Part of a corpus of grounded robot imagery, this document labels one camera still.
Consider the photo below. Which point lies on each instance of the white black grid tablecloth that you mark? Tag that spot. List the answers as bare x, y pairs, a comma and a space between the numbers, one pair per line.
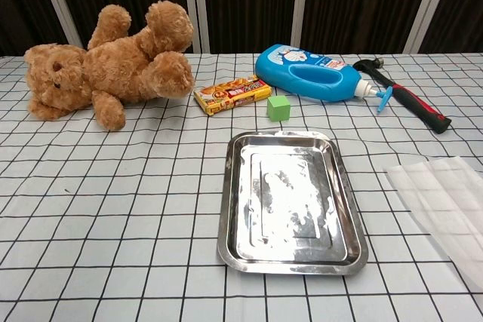
113, 205

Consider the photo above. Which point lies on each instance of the brown plush teddy bear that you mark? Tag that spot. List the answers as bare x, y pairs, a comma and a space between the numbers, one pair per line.
113, 65

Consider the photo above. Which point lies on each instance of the yellow red snack box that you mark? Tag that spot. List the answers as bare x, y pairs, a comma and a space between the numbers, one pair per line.
234, 95

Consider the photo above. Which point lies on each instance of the dark folding partition screen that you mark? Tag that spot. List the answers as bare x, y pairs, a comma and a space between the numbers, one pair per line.
245, 5

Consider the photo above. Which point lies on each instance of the blue detergent bottle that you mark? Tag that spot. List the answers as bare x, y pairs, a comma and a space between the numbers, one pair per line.
275, 69

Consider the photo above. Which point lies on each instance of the black red claw hammer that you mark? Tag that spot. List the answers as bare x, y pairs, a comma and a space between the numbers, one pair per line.
411, 101

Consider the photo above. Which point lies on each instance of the shiny metal tray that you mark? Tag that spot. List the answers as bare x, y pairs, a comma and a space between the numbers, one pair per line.
287, 201

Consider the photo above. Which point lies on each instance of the green cube block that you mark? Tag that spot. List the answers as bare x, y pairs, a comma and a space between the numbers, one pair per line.
278, 110

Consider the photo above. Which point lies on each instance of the white cloth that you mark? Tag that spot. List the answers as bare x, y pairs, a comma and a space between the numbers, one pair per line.
445, 201

